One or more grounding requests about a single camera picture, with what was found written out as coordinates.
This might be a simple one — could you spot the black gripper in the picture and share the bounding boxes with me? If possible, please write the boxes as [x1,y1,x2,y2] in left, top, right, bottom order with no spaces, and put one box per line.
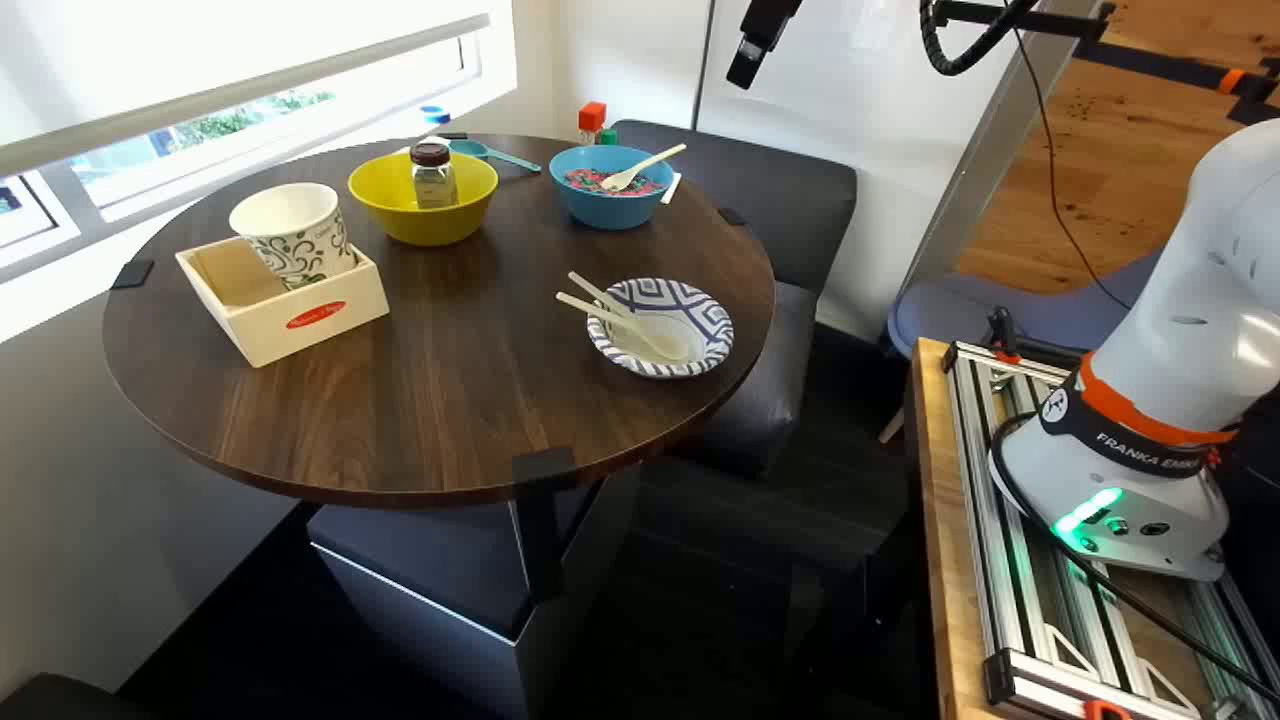
[726,0,808,91]

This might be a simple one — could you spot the blue bowl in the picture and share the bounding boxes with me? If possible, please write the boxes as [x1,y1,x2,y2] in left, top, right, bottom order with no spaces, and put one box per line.
[546,139,682,234]

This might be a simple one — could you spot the white plate blue pattern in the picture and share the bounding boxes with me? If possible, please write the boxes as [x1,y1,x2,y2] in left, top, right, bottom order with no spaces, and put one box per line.
[583,271,741,383]

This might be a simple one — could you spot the yellow bowl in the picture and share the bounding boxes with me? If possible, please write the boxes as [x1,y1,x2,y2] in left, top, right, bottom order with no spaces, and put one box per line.
[344,148,503,253]

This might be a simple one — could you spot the thin grey pole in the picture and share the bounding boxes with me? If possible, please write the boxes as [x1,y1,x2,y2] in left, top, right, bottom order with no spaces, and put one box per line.
[689,0,720,132]

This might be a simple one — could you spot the dark upholstered bench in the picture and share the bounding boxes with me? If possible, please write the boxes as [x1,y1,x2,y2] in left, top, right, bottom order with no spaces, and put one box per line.
[605,115,861,484]

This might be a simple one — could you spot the colourful candy beads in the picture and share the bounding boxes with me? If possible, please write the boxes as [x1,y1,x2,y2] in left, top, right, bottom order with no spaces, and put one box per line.
[566,162,664,201]

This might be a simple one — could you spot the teal plastic scoop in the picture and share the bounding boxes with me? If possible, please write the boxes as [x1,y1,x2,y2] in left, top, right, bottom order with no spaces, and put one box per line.
[445,128,547,178]

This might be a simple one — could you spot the grey metal stand pole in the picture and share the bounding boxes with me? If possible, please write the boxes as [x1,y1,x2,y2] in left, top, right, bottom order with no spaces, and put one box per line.
[904,0,1117,291]

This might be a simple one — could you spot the cream chopstick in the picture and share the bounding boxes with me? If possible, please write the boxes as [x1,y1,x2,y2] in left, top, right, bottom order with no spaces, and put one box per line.
[553,289,673,360]
[566,267,655,334]

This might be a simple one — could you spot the glass jar dark lid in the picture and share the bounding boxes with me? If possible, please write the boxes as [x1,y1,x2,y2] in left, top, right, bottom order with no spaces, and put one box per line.
[407,132,460,212]

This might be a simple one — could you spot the blue-grey stool seat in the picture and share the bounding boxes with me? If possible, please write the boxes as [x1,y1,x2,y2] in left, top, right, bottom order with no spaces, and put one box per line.
[886,253,1159,360]

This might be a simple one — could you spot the black bar orange clamp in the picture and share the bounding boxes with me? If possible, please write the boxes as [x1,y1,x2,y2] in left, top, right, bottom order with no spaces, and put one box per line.
[934,0,1280,132]

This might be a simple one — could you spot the patterned white paper cup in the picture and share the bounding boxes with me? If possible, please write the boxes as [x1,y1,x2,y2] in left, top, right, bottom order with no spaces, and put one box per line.
[226,178,364,291]

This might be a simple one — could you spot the wooden workbench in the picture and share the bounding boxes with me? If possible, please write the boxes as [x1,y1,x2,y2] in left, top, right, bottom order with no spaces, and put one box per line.
[907,332,1004,720]

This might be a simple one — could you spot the white wooden box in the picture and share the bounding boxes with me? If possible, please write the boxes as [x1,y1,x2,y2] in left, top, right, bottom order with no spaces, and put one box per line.
[172,230,392,372]

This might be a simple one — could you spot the grey storage cube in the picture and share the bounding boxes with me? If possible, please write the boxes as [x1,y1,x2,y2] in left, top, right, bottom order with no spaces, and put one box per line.
[306,464,646,720]

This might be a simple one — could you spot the black table clamp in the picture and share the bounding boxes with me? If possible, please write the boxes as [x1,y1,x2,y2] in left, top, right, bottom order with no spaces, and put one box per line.
[108,255,160,291]

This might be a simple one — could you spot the thin black cable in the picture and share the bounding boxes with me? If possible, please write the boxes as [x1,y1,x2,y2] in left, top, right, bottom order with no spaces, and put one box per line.
[1014,29,1135,312]

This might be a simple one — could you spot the aluminium base frame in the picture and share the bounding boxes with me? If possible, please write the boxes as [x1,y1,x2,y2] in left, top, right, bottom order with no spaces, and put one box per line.
[940,334,1280,720]

